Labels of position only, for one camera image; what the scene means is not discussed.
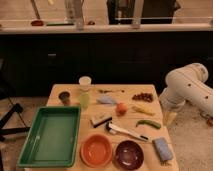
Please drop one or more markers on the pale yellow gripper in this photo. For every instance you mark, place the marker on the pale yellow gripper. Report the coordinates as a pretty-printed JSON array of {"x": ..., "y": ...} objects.
[{"x": 168, "y": 117}]

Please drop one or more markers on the white black dish brush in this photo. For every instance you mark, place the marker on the white black dish brush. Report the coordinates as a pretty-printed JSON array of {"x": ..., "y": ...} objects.
[{"x": 112, "y": 128}]

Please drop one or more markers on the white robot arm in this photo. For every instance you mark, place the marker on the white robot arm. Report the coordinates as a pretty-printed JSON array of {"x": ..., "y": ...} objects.
[{"x": 187, "y": 84}]

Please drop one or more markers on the green plastic tray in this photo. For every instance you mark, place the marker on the green plastic tray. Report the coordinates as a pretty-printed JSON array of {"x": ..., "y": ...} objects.
[{"x": 52, "y": 138}]

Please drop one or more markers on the yellow corn cob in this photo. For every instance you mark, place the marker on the yellow corn cob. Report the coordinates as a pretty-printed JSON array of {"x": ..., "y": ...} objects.
[{"x": 143, "y": 110}]

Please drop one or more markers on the green cucumber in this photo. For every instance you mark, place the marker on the green cucumber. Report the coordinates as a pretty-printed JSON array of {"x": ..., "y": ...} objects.
[{"x": 153, "y": 124}]

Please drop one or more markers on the blue sponge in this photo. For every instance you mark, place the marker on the blue sponge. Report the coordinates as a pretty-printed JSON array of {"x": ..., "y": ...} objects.
[{"x": 162, "y": 149}]

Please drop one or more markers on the orange fruit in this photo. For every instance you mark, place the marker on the orange fruit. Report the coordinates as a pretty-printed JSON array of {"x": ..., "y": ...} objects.
[{"x": 121, "y": 109}]

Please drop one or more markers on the wooden table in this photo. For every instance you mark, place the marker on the wooden table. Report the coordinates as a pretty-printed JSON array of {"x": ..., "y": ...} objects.
[{"x": 127, "y": 121}]

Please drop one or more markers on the dark purple bowl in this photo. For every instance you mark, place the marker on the dark purple bowl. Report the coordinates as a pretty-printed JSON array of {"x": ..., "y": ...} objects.
[{"x": 129, "y": 155}]

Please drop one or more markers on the light blue cloth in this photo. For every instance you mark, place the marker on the light blue cloth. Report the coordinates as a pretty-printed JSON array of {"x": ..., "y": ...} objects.
[{"x": 106, "y": 100}]

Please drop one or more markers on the dark spoon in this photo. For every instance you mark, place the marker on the dark spoon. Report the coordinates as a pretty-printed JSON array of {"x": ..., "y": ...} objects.
[{"x": 109, "y": 91}]

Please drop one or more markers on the orange bowl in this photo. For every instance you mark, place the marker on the orange bowl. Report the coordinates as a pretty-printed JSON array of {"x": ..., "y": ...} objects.
[{"x": 96, "y": 151}]

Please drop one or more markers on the white cup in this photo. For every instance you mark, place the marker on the white cup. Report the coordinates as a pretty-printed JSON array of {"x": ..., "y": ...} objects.
[{"x": 85, "y": 83}]

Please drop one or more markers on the dark brown cup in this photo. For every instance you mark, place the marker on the dark brown cup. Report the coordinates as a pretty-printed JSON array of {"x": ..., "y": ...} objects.
[{"x": 64, "y": 98}]

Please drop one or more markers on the black tripod stand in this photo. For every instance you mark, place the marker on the black tripod stand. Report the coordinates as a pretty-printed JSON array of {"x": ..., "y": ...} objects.
[{"x": 15, "y": 108}]

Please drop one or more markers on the red bowl on counter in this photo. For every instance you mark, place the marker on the red bowl on counter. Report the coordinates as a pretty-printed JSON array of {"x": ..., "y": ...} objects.
[{"x": 37, "y": 23}]

